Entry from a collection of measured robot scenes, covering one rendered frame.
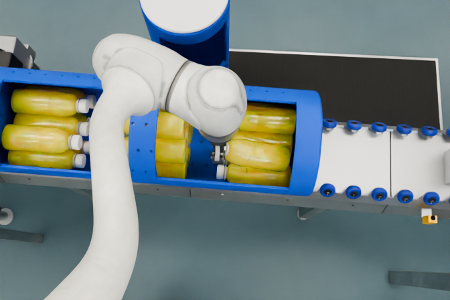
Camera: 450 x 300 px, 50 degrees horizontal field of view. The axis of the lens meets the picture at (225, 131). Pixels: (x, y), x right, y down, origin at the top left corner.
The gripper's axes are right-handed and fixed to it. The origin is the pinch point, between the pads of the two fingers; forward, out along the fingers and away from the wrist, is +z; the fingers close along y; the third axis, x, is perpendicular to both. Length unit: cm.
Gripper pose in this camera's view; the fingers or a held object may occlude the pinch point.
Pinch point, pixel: (219, 145)
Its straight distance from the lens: 118.1
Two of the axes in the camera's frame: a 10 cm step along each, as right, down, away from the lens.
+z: 0.0, 2.6, 9.7
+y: 0.8, -9.6, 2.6
